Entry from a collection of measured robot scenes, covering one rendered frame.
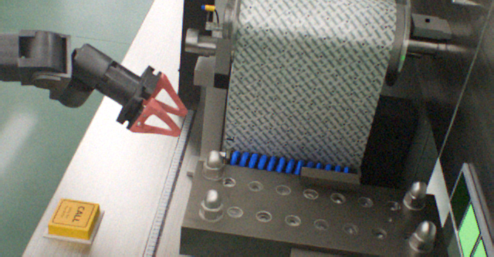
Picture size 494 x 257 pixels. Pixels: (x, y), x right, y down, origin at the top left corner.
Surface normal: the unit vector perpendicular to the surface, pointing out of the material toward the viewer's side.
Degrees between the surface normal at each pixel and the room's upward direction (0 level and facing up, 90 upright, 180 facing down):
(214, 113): 90
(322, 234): 0
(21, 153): 0
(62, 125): 0
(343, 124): 90
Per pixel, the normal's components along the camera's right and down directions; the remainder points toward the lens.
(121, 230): 0.11, -0.82
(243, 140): -0.09, 0.56
